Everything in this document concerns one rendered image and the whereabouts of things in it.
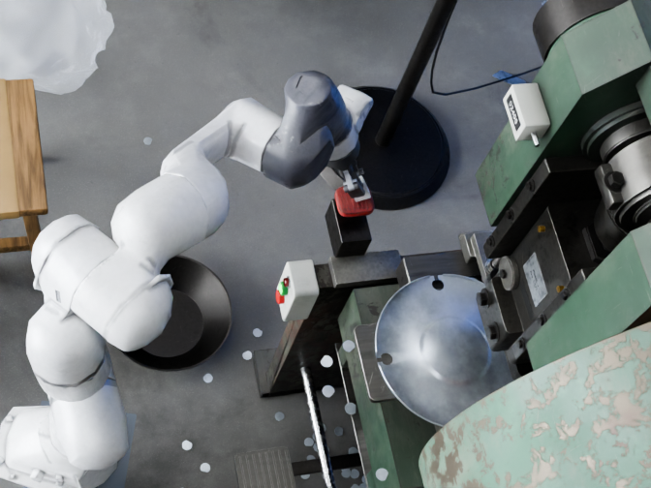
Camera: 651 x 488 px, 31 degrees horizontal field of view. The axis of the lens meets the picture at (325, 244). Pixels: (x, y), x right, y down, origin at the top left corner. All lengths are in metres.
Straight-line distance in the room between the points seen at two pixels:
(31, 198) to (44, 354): 0.97
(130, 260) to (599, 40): 0.68
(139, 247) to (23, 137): 1.11
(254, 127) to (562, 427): 0.82
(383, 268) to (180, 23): 1.27
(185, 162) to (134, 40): 1.57
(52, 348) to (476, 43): 2.09
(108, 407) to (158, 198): 0.41
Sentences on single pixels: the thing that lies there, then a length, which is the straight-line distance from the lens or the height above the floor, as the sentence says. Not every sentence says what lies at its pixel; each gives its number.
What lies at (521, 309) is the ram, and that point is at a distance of 1.88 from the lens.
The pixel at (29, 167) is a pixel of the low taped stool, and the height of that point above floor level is 0.33.
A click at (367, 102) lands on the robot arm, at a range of 1.94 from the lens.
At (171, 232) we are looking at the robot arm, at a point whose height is 1.19.
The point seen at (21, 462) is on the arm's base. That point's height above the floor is 0.51.
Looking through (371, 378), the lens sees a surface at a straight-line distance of 1.99.
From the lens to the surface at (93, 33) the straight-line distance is 3.09.
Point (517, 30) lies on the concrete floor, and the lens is 3.52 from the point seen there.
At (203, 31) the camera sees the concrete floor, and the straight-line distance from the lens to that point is 3.27.
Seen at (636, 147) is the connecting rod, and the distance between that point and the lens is 1.57.
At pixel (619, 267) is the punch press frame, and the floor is 1.38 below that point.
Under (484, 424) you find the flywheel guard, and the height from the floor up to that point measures 1.45.
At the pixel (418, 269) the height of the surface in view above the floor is 0.70.
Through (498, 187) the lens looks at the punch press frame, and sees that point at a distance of 1.80.
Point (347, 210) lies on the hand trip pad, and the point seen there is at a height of 0.75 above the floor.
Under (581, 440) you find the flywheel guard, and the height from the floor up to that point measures 1.56.
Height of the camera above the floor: 2.59
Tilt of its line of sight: 61 degrees down
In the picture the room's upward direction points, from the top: 24 degrees clockwise
